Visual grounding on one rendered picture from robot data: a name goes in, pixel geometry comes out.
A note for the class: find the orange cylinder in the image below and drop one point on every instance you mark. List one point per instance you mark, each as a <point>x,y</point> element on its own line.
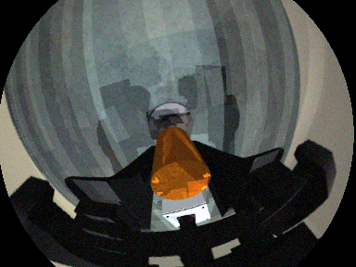
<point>178,171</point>

